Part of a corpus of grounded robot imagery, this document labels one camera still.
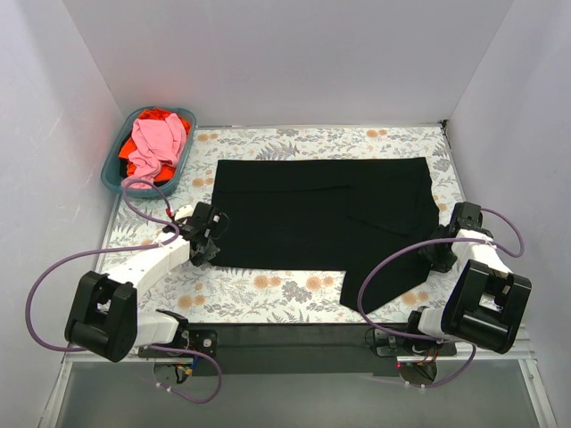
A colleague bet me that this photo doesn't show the black t shirt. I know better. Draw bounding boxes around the black t shirt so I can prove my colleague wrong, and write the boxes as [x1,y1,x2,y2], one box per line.
[212,158,440,312]

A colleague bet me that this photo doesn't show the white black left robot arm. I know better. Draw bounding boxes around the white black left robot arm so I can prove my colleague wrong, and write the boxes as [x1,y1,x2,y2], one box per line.
[64,202,230,362]

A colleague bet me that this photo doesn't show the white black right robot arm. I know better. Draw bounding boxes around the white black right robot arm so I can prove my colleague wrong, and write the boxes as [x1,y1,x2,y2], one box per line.
[403,202,532,355]

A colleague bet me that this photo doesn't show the floral patterned table mat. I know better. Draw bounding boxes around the floral patterned table mat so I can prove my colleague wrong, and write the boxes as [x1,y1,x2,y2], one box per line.
[87,126,487,324]

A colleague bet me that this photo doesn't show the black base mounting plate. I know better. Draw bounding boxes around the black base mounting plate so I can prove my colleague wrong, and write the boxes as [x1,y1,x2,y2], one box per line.
[137,321,460,378]

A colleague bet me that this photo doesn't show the pink t shirt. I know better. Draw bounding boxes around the pink t shirt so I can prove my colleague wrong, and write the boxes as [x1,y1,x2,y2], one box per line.
[120,112,187,190]

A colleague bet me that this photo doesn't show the teal plastic laundry basket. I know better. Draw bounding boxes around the teal plastic laundry basket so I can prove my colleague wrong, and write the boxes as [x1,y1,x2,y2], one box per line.
[100,106,196,196]

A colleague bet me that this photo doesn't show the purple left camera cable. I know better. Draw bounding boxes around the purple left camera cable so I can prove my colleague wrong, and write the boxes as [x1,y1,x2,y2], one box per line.
[25,177,223,405]

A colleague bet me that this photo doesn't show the purple camera cable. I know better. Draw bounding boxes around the purple camera cable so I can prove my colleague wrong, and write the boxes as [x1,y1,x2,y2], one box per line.
[25,177,223,405]
[358,207,525,390]

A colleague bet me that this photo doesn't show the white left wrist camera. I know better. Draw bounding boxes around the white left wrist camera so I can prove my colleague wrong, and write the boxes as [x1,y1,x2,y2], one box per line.
[166,204,194,221]

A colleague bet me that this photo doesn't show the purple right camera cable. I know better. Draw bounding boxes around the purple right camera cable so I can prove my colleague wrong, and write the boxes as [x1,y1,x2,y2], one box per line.
[358,207,525,390]

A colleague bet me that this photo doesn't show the aluminium frame rail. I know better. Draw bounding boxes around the aluminium frame rail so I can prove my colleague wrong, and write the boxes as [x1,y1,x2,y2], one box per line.
[43,339,557,427]

